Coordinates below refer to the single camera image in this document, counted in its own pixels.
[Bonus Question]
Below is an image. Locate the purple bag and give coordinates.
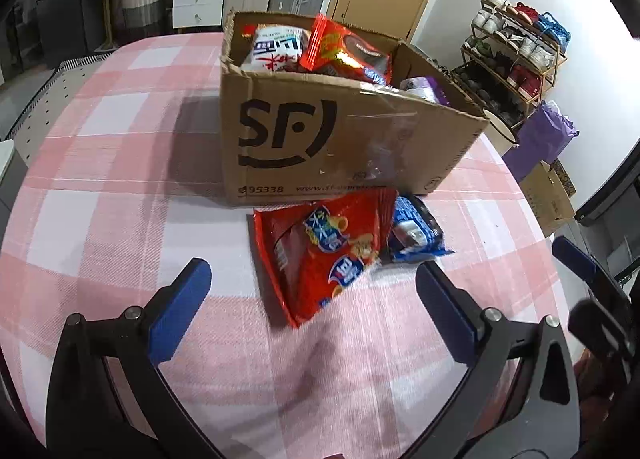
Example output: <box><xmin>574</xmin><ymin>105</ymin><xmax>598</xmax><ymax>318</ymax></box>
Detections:
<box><xmin>502</xmin><ymin>100</ymin><xmax>581</xmax><ymax>182</ymax></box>

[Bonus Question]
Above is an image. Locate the striped laundry basket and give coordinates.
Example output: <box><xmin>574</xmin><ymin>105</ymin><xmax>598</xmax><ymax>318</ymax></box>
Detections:
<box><xmin>120</xmin><ymin>0</ymin><xmax>166</xmax><ymax>32</ymax></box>

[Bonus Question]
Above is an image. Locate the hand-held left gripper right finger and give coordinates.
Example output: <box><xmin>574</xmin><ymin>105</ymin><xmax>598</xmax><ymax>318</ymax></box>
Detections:
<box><xmin>397</xmin><ymin>260</ymin><xmax>581</xmax><ymax>459</ymax></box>

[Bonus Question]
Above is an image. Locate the purple snack packet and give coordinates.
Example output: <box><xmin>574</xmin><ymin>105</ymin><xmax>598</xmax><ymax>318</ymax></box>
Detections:
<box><xmin>400</xmin><ymin>75</ymin><xmax>453</xmax><ymax>107</ymax></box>

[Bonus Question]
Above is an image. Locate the white enamel basin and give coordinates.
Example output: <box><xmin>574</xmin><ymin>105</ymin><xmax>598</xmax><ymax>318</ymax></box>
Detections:
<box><xmin>482</xmin><ymin>109</ymin><xmax>521</xmax><ymax>145</ymax></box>

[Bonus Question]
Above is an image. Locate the blue cookie packet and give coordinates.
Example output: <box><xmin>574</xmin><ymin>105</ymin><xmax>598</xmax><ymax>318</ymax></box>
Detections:
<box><xmin>382</xmin><ymin>194</ymin><xmax>456</xmax><ymax>267</ymax></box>

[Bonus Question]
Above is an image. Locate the group of shoes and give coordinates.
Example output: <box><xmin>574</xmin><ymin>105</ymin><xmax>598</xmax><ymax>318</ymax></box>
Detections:
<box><xmin>462</xmin><ymin>0</ymin><xmax>571</xmax><ymax>115</ymax></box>

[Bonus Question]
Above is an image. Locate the pink checked tablecloth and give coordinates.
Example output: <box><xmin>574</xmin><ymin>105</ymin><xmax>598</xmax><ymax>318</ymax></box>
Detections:
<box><xmin>0</xmin><ymin>32</ymin><xmax>571</xmax><ymax>459</ymax></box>

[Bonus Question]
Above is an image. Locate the red cookie packet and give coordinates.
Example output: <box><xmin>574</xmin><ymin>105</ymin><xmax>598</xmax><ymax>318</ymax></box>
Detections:
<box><xmin>299</xmin><ymin>13</ymin><xmax>393</xmax><ymax>86</ymax></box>

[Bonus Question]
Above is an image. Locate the striped grey mat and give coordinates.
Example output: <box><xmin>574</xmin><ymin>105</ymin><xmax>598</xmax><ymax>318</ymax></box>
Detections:
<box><xmin>7</xmin><ymin>52</ymin><xmax>116</xmax><ymax>150</ymax></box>

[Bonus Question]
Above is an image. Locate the small cardboard box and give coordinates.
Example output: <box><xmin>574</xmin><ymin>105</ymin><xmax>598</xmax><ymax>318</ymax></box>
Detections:
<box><xmin>520</xmin><ymin>159</ymin><xmax>578</xmax><ymax>237</ymax></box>

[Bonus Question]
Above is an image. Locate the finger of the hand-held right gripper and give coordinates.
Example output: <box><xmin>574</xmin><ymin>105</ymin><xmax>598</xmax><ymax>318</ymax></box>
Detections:
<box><xmin>552</xmin><ymin>235</ymin><xmax>636</xmax><ymax>320</ymax></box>
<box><xmin>567</xmin><ymin>296</ymin><xmax>636</xmax><ymax>390</ymax></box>

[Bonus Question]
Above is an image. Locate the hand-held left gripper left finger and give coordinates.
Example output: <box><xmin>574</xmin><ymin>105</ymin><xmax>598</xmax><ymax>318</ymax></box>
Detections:
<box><xmin>45</xmin><ymin>257</ymin><xmax>226</xmax><ymax>459</ymax></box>

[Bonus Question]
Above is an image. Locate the black cabinet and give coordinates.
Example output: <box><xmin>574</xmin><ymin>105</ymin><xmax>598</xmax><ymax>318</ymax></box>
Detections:
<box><xmin>0</xmin><ymin>0</ymin><xmax>108</xmax><ymax>80</ymax></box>

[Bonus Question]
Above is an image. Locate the white and orange noodle packet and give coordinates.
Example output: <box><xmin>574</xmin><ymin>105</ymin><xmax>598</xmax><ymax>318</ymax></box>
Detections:
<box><xmin>240</xmin><ymin>23</ymin><xmax>313</xmax><ymax>74</ymax></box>

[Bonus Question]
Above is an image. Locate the brown cardboard box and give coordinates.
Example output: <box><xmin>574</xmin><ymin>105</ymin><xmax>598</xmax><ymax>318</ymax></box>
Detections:
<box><xmin>220</xmin><ymin>9</ymin><xmax>491</xmax><ymax>207</ymax></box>

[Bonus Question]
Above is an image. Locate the wooden shoe rack with shoes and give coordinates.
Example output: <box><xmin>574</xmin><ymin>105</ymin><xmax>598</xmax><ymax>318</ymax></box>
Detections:
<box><xmin>452</xmin><ymin>0</ymin><xmax>571</xmax><ymax>127</ymax></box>

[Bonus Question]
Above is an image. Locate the red chips bag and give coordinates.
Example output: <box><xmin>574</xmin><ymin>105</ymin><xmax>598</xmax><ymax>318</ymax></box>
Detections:
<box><xmin>252</xmin><ymin>188</ymin><xmax>398</xmax><ymax>330</ymax></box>

